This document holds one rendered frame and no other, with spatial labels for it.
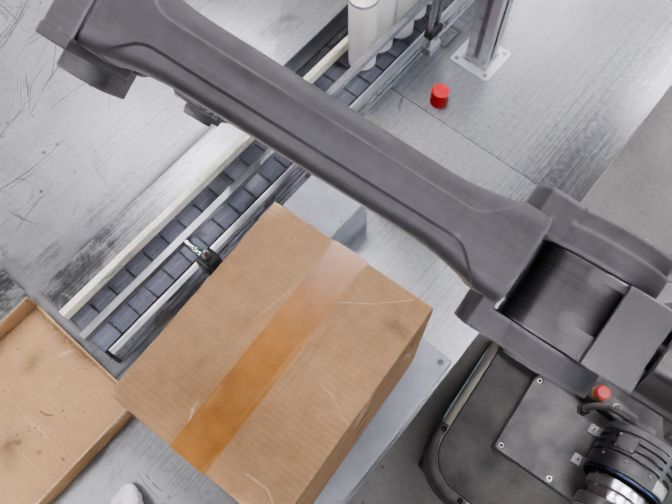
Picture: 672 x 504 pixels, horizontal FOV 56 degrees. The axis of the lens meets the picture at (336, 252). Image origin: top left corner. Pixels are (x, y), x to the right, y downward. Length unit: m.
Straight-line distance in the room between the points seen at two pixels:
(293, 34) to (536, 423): 1.05
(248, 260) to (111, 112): 0.61
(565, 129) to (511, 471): 0.81
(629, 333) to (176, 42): 0.31
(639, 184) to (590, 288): 1.89
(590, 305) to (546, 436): 1.25
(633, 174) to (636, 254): 1.89
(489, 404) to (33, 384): 1.04
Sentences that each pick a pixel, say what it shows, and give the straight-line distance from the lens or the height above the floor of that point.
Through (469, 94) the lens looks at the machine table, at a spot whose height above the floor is 0.83.
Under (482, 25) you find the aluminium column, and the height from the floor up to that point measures 0.92.
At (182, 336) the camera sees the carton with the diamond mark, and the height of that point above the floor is 1.12.
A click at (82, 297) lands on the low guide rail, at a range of 1.05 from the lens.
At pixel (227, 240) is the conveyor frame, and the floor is 0.87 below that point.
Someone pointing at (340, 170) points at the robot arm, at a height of 1.49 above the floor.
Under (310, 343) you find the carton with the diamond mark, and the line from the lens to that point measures 0.73.
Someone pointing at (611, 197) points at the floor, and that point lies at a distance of 2.23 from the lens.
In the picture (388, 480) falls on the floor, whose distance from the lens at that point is 1.83.
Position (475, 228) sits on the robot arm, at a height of 1.48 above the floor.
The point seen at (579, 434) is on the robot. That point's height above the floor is 0.26.
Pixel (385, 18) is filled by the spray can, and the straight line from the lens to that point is 1.17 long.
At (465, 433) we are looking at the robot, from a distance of 1.62.
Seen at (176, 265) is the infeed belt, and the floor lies 0.88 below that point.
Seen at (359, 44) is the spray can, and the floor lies 0.95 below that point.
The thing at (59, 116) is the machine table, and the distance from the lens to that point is 1.34.
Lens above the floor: 1.82
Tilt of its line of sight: 67 degrees down
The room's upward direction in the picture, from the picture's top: 3 degrees counter-clockwise
